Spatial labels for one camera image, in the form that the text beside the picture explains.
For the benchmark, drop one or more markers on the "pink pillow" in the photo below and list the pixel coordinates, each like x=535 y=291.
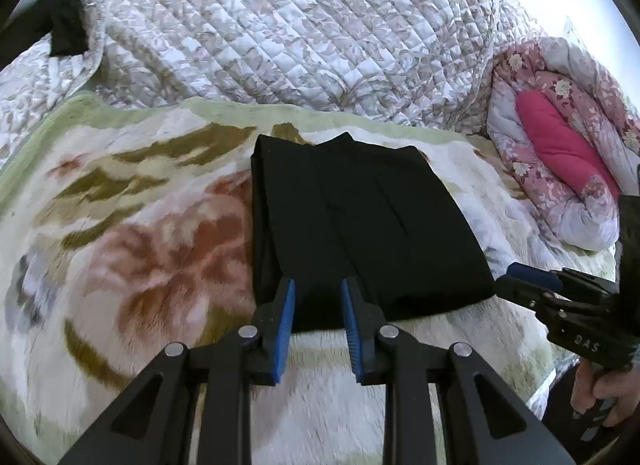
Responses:
x=565 y=145

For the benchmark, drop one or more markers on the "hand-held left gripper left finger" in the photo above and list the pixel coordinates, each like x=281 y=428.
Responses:
x=285 y=325

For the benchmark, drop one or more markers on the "black pants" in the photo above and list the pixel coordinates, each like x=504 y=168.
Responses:
x=360 y=225

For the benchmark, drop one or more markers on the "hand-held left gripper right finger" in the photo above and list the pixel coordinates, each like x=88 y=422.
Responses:
x=350 y=330

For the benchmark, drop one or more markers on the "person's dark clothing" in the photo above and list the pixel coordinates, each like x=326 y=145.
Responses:
x=560 y=405

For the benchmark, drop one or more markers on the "quilted leaf-print bedspread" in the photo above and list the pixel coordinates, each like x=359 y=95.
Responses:
x=280 y=25

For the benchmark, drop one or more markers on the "floral plush blanket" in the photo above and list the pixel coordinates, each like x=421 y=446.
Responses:
x=125 y=255

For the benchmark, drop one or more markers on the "person's right hand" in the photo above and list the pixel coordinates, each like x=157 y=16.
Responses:
x=620 y=392

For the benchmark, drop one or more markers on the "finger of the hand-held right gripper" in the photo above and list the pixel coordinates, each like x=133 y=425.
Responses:
x=522 y=297
x=532 y=276

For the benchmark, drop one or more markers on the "pink floral comforter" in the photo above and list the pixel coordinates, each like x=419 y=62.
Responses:
x=580 y=225

